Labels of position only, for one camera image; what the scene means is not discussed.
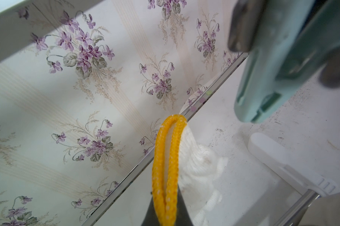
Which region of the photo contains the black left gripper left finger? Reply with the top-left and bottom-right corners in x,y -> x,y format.
141,199 -> 157,226

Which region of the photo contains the white knit glove yellow cuff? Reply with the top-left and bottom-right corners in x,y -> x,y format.
152,115 -> 228,226

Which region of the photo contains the white and steel drying rack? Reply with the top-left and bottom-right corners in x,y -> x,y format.
247,132 -> 337,226

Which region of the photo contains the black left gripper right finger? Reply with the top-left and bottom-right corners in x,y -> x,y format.
176,188 -> 193,226

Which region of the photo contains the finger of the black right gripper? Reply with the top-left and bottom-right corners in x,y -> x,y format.
227,0 -> 267,52
319,47 -> 340,89

